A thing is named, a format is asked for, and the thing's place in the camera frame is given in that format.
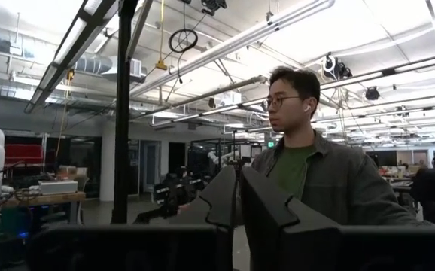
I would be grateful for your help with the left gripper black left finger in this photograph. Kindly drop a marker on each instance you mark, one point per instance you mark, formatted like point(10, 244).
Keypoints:
point(217, 203)

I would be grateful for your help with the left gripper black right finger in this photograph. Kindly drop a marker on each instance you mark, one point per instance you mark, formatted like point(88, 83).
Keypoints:
point(277, 233)

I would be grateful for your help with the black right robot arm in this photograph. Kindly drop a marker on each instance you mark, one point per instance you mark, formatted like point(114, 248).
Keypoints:
point(168, 203)

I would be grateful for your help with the person's hand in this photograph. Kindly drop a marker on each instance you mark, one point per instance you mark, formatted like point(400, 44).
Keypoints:
point(183, 209)

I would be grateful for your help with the green exit sign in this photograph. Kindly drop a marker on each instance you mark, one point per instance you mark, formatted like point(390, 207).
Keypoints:
point(271, 144)

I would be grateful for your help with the seated person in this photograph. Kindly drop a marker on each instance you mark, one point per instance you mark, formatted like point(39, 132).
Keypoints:
point(430, 184)

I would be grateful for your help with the white box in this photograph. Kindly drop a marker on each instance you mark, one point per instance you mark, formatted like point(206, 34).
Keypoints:
point(57, 187)

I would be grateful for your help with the white ceiling pipe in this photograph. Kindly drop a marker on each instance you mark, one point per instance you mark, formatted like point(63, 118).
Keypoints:
point(240, 39)

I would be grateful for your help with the wooden workbench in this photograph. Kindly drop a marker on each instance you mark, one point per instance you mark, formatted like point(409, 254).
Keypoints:
point(52, 198)

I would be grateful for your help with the red cabinet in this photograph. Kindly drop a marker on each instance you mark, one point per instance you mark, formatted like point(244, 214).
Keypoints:
point(22, 153)

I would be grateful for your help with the black vertical rig post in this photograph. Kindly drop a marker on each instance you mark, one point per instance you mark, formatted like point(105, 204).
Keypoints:
point(123, 113)

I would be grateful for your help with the grey ventilation duct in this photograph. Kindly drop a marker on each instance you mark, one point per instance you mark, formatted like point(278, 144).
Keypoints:
point(93, 64)

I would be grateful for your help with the black overhead camera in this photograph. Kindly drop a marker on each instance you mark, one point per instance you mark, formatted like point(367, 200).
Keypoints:
point(213, 3)

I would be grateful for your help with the black overhead frame beam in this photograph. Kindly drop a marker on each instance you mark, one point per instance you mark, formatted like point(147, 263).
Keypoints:
point(70, 41)

